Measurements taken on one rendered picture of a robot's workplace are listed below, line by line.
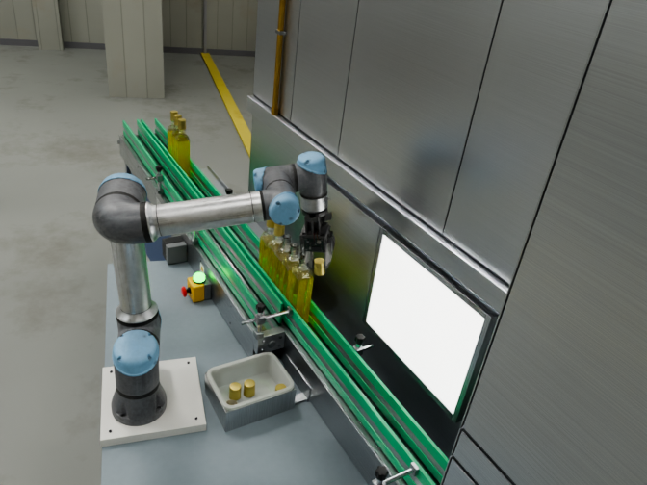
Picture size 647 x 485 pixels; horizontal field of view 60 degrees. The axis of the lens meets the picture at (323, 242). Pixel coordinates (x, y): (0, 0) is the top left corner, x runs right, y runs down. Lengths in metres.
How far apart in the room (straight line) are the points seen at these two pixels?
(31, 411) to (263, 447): 1.47
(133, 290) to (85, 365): 1.49
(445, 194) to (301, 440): 0.81
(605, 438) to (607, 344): 0.11
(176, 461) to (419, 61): 1.20
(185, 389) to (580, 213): 1.35
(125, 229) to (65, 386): 1.71
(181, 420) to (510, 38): 1.28
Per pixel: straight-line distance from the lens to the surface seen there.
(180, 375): 1.83
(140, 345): 1.60
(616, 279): 0.67
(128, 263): 1.56
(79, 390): 2.94
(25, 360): 3.16
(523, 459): 0.86
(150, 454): 1.68
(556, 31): 1.17
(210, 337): 2.00
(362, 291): 1.70
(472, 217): 1.33
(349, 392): 1.60
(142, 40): 6.66
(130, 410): 1.68
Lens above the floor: 2.05
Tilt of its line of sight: 31 degrees down
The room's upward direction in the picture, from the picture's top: 8 degrees clockwise
